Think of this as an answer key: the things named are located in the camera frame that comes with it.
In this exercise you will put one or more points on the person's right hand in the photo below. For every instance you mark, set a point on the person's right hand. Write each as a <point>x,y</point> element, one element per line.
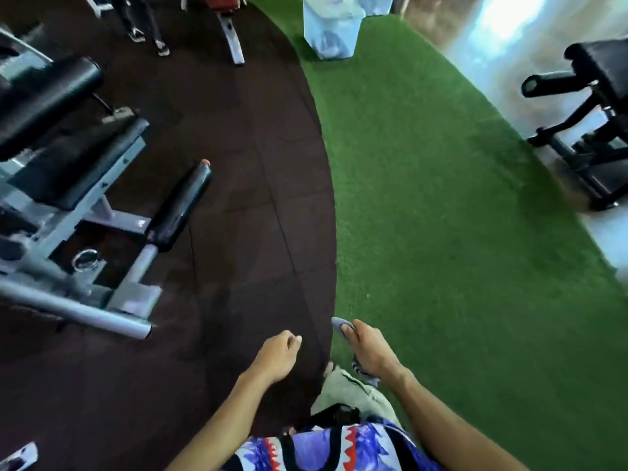
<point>375,353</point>

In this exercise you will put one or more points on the white patterned object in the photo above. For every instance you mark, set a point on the white patterned object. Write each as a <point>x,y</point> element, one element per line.
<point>22,456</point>

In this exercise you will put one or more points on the black waist pouch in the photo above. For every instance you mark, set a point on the black waist pouch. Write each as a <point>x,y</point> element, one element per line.
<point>338,415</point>

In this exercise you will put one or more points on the olive green trousers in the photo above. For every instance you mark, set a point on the olive green trousers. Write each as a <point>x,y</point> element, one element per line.
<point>343,392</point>

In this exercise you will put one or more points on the green artificial turf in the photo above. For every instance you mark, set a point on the green artificial turf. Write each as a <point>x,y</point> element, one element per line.
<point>441,240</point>

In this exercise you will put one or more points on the translucent blue bin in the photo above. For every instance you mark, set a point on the translucent blue bin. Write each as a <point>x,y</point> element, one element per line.
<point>378,3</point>
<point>333,29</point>

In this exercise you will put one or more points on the white bench leg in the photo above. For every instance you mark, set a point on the white bench leg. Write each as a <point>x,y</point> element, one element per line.
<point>231,39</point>

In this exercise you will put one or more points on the black machine frame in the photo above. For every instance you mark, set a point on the black machine frame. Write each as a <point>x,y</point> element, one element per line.
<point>584,161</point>

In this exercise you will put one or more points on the black padded backrest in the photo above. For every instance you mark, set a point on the black padded backrest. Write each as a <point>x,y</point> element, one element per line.
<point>44,102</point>

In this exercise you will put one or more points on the grey cleaning cloth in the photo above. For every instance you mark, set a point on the grey cleaning cloth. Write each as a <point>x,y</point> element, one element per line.
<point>338,323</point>

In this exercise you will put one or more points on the person's right forearm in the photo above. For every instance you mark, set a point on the person's right forearm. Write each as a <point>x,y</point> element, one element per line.
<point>441,426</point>

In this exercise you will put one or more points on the person's left hand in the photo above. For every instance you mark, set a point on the person's left hand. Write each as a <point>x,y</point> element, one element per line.
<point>275,358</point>

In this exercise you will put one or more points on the purple patterned shirt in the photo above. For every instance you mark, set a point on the purple patterned shirt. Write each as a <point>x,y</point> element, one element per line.
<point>368,451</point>

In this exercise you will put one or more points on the black roller pad orange cap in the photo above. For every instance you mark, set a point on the black roller pad orange cap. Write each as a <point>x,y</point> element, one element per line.
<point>179,205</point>

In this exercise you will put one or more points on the person's left forearm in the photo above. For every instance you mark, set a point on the person's left forearm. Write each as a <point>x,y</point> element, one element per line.
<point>221,426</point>

